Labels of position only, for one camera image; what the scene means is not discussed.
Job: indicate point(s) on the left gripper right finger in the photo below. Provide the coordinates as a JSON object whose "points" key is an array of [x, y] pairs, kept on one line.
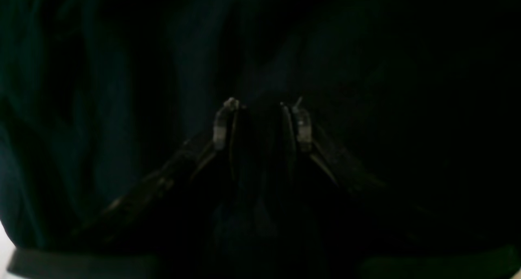
{"points": [[347, 173]]}

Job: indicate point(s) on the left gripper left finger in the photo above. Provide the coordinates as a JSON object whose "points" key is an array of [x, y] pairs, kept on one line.
{"points": [[176, 175]]}

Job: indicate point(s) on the black t-shirt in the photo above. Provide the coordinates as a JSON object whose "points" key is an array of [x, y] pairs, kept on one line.
{"points": [[98, 94]]}

